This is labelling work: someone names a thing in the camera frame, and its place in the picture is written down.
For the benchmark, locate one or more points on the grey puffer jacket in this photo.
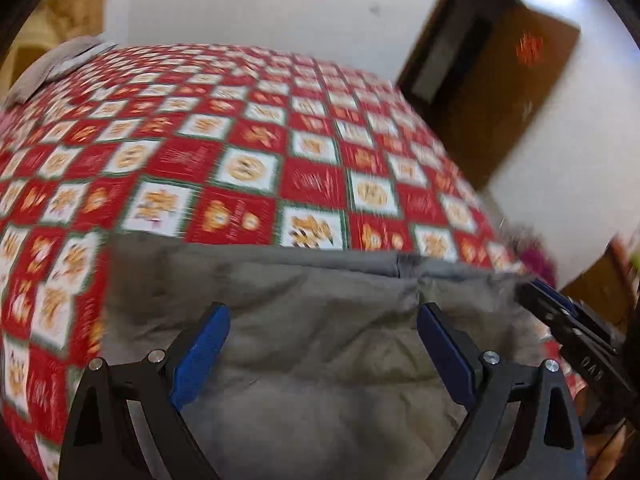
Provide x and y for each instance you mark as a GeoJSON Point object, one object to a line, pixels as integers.
{"type": "Point", "coordinates": [320, 320]}

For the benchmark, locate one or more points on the striped pillow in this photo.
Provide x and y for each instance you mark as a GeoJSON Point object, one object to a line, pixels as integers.
{"type": "Point", "coordinates": [55, 65]}

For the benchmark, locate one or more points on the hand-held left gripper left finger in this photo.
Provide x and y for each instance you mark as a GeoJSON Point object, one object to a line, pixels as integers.
{"type": "Point", "coordinates": [200, 355]}

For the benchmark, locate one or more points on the wooden dresser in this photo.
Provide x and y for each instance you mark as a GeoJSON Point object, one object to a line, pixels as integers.
{"type": "Point", "coordinates": [602, 280]}

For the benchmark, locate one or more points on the red paper door decoration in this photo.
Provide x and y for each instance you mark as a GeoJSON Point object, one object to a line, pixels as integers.
{"type": "Point", "coordinates": [529, 49]}

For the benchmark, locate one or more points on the purple cloth heap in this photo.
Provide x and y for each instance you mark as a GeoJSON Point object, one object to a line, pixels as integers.
{"type": "Point", "coordinates": [537, 260]}

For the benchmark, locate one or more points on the beige patterned curtain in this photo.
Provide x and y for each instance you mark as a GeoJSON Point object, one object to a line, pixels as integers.
{"type": "Point", "coordinates": [70, 5]}

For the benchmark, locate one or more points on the brown wooden door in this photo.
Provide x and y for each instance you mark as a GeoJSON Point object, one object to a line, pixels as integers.
{"type": "Point", "coordinates": [505, 95]}

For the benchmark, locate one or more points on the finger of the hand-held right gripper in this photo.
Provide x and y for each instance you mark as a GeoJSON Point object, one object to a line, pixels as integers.
{"type": "Point", "coordinates": [552, 302]}

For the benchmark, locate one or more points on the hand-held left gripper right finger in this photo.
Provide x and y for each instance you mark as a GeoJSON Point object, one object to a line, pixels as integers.
{"type": "Point", "coordinates": [445, 360]}

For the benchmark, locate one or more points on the bed with red patterned sheet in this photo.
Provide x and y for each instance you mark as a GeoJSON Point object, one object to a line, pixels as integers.
{"type": "Point", "coordinates": [250, 140]}

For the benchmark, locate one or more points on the green bag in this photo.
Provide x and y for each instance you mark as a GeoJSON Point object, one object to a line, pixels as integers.
{"type": "Point", "coordinates": [635, 257]}

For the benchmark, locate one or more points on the brown door frame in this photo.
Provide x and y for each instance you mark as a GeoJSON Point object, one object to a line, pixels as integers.
{"type": "Point", "coordinates": [435, 45]}

